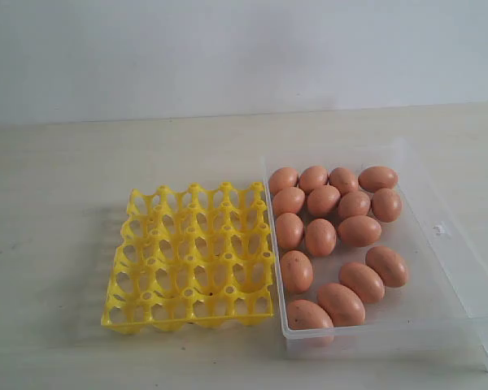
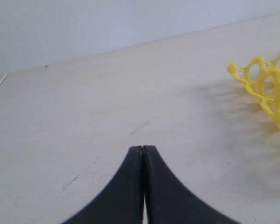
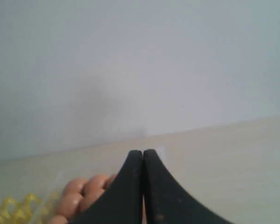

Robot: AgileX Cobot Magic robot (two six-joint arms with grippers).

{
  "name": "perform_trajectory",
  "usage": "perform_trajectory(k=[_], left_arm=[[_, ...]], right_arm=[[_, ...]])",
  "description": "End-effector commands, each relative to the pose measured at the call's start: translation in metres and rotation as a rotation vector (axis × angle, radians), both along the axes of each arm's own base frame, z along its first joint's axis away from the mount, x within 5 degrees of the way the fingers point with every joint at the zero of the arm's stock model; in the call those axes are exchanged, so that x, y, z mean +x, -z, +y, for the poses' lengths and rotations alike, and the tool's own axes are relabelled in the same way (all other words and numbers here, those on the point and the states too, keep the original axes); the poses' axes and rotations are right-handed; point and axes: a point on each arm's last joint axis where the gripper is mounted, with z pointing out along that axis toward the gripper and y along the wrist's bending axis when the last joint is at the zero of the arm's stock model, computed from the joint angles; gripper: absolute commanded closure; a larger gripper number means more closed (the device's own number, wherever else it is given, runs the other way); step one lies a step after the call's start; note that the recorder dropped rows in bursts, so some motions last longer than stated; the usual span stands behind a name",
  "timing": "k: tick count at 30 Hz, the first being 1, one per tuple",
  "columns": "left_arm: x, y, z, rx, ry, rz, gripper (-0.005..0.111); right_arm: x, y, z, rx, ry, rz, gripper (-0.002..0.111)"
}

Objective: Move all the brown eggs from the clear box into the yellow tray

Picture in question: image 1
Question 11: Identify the yellow plastic egg tray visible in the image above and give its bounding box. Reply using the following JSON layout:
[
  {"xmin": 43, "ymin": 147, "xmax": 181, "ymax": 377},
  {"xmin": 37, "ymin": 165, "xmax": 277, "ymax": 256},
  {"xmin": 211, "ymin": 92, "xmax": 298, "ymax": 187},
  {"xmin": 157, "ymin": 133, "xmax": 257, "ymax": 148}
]
[{"xmin": 101, "ymin": 182, "xmax": 275, "ymax": 334}]

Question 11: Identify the clear plastic container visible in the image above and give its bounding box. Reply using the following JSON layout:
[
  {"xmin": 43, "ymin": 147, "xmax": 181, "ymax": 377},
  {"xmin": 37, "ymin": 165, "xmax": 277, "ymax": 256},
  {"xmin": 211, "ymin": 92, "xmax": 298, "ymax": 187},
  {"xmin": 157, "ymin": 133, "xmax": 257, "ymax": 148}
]
[{"xmin": 263, "ymin": 140, "xmax": 488, "ymax": 370}]

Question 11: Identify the brown speckled egg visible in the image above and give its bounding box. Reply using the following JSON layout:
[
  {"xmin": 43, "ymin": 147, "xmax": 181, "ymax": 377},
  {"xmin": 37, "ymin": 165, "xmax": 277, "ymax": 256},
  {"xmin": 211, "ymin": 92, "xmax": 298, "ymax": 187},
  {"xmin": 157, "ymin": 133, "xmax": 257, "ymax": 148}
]
[
  {"xmin": 280, "ymin": 250, "xmax": 314, "ymax": 294},
  {"xmin": 286, "ymin": 299, "xmax": 333, "ymax": 330}
]

